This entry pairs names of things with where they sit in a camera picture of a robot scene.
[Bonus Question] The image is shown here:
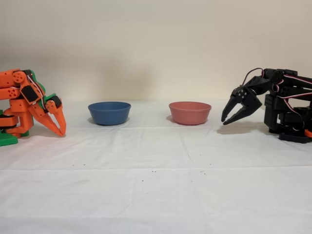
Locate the green robot base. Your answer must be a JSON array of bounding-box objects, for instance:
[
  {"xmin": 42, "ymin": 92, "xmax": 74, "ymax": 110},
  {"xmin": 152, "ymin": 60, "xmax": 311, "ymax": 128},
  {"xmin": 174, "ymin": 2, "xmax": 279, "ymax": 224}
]
[{"xmin": 0, "ymin": 109, "xmax": 19, "ymax": 147}]

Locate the red white arm cable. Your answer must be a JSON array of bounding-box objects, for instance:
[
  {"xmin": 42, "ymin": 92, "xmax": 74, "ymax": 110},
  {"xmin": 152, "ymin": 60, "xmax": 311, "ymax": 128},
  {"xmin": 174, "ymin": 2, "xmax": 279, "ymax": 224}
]
[{"xmin": 270, "ymin": 74, "xmax": 312, "ymax": 131}]

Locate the blue bowl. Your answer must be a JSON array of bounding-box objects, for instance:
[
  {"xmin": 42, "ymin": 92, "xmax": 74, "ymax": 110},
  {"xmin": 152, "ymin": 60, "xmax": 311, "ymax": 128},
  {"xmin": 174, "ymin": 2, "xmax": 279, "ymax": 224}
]
[{"xmin": 88, "ymin": 101, "xmax": 132, "ymax": 126}]

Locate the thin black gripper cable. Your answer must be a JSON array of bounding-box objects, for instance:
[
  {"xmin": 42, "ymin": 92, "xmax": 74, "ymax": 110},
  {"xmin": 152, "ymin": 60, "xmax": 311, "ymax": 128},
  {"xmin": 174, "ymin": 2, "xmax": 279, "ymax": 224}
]
[{"xmin": 242, "ymin": 67, "xmax": 265, "ymax": 87}]

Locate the pink bowl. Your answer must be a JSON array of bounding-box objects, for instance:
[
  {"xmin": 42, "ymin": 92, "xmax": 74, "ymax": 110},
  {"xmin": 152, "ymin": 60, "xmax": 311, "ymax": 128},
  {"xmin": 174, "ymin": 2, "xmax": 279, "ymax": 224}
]
[{"xmin": 169, "ymin": 101, "xmax": 212, "ymax": 126}]

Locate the white tablecloth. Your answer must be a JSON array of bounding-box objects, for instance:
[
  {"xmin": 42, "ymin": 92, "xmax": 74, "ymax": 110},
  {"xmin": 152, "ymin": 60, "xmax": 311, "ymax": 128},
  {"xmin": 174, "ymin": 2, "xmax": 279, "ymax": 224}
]
[{"xmin": 0, "ymin": 99, "xmax": 312, "ymax": 234}]

